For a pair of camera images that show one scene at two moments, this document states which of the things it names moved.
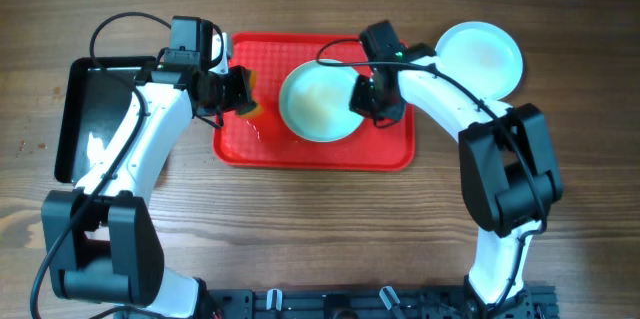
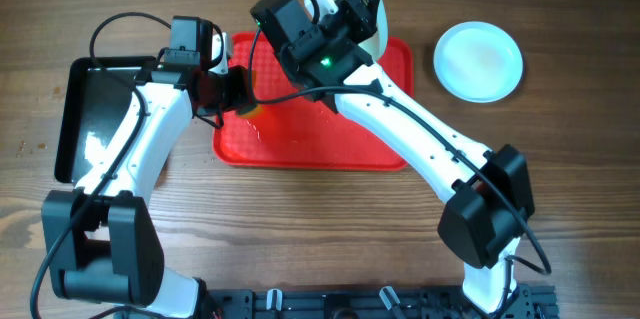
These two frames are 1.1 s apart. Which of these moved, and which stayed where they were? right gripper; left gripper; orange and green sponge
Moved: right gripper
Stayed: left gripper; orange and green sponge
